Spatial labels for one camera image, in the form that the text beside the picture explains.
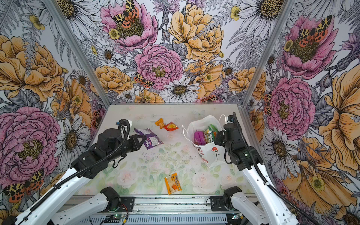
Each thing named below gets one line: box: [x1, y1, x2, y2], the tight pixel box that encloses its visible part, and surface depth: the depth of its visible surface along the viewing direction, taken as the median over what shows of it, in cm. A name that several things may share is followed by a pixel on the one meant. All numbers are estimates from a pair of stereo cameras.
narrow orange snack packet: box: [164, 172, 183, 195], surface depth 82 cm
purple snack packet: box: [134, 127, 164, 150], surface depth 72 cm
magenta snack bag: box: [194, 129, 207, 146], surface depth 87 cm
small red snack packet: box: [163, 121, 180, 132], surface depth 107 cm
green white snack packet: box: [207, 125, 214, 143], surface depth 80 cm
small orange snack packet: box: [154, 117, 166, 129], surface depth 110 cm
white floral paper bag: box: [181, 114, 228, 168], surface depth 79 cm
